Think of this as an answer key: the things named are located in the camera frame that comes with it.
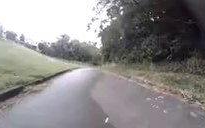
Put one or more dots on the dense wood of trees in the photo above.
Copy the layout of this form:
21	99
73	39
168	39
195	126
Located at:
156	30

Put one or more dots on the dark kerb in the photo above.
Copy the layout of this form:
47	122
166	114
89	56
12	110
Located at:
20	88

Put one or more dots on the distant row of trees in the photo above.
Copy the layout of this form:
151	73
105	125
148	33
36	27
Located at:
70	50

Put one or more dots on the grey asphalt path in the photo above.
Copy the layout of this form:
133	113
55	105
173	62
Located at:
86	100

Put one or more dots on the grass verge with dry leaves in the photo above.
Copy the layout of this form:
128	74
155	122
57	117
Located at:
186	81

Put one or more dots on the grass slope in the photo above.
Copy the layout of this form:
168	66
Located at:
16	63

